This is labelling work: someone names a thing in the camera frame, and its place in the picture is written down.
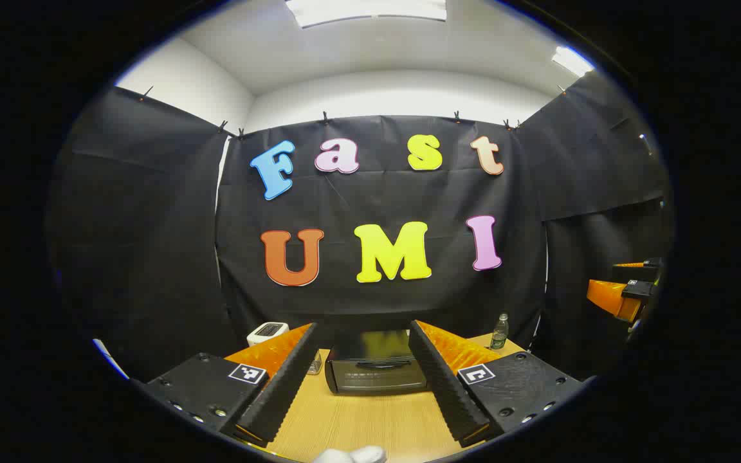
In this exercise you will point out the row of cloth clips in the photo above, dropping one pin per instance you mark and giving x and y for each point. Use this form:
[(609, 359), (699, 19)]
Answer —
[(325, 118)]

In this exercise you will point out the black electric oven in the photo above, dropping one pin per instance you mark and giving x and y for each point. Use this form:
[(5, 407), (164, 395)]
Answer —
[(370, 376)]

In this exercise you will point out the clear plastic water bottle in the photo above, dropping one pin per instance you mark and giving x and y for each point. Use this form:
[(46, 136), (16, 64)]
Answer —
[(499, 334)]

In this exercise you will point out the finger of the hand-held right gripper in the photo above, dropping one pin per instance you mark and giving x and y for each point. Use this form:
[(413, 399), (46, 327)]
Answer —
[(608, 296), (634, 272)]

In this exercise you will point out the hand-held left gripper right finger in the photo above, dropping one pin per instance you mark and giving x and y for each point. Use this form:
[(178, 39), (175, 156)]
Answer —
[(448, 392)]

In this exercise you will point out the small ceiling light panel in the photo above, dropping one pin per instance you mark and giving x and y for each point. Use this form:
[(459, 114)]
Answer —
[(571, 61)]

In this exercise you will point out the white toaster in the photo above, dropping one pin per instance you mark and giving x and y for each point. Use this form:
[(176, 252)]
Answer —
[(267, 331)]

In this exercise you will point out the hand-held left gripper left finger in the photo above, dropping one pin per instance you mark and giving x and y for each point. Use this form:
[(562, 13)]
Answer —
[(280, 392)]

